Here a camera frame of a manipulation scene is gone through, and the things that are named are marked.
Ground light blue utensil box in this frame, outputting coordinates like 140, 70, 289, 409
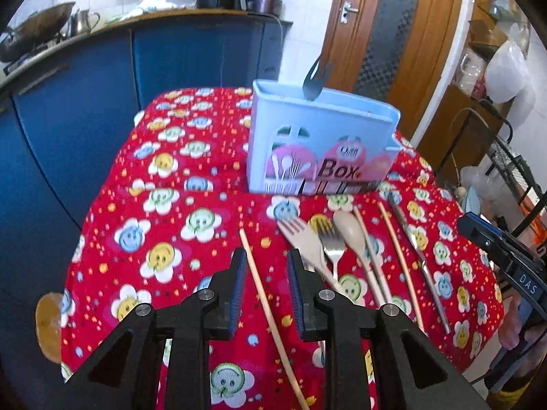
247, 79, 402, 197

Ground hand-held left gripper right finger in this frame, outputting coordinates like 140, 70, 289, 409
286, 248, 489, 410

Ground black plastic fork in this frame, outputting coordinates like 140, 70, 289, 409
302, 53, 335, 100

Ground gas stove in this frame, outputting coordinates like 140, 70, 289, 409
2, 36, 67, 75

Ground black metal chair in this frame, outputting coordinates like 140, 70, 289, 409
439, 99, 547, 244

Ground wooden door with glass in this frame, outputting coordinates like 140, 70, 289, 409
321, 0, 466, 139

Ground white crumpled cloth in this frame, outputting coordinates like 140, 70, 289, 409
121, 0, 180, 20

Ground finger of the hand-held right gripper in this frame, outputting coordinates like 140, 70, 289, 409
457, 211, 513, 250

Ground metal table knife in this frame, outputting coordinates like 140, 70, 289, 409
388, 193, 451, 334

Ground metal fork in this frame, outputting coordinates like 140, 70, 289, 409
318, 222, 345, 283

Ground metal door handle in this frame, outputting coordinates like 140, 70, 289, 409
339, 1, 360, 25

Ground dark cooking pot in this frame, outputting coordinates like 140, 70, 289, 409
248, 0, 284, 14

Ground blue kitchen cabinet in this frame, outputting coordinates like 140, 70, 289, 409
0, 11, 293, 351

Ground metal pitcher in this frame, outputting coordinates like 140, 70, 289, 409
68, 9, 102, 37

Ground white plastic bag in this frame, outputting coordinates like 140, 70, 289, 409
484, 38, 529, 104

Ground beige plastic spoon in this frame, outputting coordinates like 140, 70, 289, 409
332, 211, 386, 308

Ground wooden wall shelf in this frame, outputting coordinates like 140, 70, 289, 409
444, 0, 533, 141

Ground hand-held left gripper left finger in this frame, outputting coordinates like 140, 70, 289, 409
64, 248, 249, 410

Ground red floral tablecloth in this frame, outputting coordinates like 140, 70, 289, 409
60, 86, 506, 410

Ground beige plastic fork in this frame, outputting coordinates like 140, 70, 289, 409
277, 217, 343, 292

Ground round wooden stool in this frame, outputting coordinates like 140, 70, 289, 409
35, 292, 64, 365

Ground person's right hand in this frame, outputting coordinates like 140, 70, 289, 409
499, 301, 547, 351

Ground metal wok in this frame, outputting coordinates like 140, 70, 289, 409
0, 2, 78, 63

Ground long wooden chopstick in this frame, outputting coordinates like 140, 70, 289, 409
238, 228, 309, 410

